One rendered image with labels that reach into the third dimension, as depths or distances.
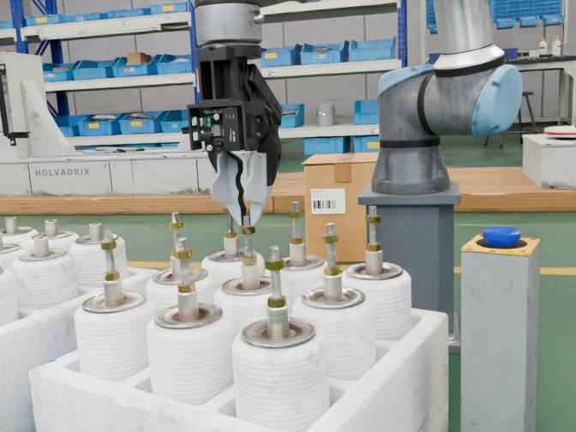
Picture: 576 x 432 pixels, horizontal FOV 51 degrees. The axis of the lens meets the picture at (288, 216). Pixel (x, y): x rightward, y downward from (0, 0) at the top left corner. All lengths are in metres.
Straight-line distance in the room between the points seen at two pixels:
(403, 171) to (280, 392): 0.64
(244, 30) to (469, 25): 0.46
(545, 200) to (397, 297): 1.85
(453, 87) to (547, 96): 8.01
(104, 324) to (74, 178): 2.43
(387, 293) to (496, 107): 0.41
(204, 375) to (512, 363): 0.33
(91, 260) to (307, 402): 0.61
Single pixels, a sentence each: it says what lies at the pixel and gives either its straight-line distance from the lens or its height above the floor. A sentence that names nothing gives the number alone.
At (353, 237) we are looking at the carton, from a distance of 1.79.
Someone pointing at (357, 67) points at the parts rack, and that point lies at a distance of 5.25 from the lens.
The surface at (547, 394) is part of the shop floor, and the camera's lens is 1.08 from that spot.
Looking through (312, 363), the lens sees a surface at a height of 0.23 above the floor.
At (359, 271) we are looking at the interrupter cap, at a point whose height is 0.25.
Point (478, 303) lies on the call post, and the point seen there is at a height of 0.25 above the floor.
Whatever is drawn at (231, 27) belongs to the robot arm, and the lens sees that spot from 0.69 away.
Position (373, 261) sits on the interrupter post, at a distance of 0.79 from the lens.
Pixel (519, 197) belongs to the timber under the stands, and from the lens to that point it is 2.57.
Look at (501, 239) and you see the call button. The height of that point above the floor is 0.32.
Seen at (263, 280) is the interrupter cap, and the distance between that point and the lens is 0.78.
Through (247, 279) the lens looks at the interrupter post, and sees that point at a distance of 0.75.
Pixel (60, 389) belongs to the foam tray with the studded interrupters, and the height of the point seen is 0.17.
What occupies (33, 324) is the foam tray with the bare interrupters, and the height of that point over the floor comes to 0.18.
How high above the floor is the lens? 0.48
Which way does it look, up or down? 11 degrees down
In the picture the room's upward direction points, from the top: 3 degrees counter-clockwise
